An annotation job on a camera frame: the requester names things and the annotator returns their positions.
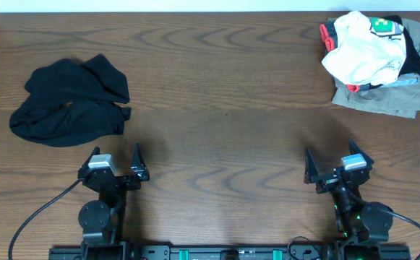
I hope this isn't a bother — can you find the black t-shirt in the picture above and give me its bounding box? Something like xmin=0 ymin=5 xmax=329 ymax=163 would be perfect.
xmin=9 ymin=54 xmax=131 ymax=147

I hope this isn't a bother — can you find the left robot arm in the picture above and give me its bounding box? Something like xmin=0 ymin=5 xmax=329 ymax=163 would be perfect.
xmin=78 ymin=143 xmax=150 ymax=260

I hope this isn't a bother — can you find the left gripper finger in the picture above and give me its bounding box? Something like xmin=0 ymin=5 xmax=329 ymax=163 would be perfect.
xmin=82 ymin=147 xmax=100 ymax=168
xmin=130 ymin=142 xmax=150 ymax=181

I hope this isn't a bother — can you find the white printed t-shirt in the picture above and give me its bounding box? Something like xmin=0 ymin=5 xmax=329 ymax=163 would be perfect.
xmin=322 ymin=11 xmax=420 ymax=92

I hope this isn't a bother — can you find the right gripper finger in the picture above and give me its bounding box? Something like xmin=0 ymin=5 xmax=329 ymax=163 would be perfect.
xmin=348 ymin=139 xmax=374 ymax=167
xmin=304 ymin=149 xmax=319 ymax=184

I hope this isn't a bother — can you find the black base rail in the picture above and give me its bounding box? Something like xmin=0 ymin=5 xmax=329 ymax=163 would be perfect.
xmin=48 ymin=243 xmax=411 ymax=260

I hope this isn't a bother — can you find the red and grey garment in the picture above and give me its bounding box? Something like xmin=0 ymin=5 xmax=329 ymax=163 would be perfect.
xmin=320 ymin=22 xmax=338 ymax=51

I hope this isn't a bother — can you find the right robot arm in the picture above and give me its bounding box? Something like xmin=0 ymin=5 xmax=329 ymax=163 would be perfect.
xmin=304 ymin=140 xmax=393 ymax=259

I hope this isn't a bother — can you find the light blue garment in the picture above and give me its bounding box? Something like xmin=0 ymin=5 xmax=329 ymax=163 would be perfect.
xmin=382 ymin=74 xmax=420 ymax=87

